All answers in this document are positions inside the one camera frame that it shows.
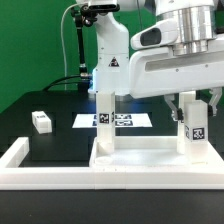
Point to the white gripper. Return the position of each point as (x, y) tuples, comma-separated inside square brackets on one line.
[(162, 65)]

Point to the white desk tabletop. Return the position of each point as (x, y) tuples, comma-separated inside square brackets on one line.
[(159, 152)]

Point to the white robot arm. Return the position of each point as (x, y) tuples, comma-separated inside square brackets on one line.
[(195, 18)]

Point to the AprilTag marker sheet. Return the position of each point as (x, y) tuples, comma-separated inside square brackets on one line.
[(121, 120)]

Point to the white U-shaped fence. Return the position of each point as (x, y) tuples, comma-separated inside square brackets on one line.
[(14, 177)]

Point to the black camera on mount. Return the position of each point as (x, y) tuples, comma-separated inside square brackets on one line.
[(104, 8)]

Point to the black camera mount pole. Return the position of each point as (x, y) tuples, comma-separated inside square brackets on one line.
[(85, 78)]

